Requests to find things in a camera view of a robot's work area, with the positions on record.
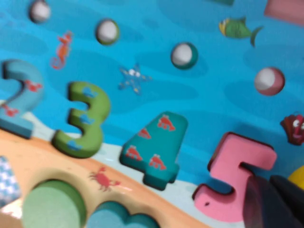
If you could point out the green circle piece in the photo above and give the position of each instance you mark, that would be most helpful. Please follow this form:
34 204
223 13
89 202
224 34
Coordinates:
52 206

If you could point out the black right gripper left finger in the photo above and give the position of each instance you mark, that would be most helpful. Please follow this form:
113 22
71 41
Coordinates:
261 209

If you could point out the yellow number six piece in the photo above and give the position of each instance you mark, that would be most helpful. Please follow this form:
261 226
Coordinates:
298 175

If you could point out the pink number five piece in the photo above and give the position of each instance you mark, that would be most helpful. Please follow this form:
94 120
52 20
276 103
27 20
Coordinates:
223 171

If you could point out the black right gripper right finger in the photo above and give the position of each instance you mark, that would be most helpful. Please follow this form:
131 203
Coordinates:
291 192

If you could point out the blue wooden puzzle board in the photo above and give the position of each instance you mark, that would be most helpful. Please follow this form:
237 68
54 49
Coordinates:
190 95

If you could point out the teal heart piece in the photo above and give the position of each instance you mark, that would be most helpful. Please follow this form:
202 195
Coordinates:
107 216

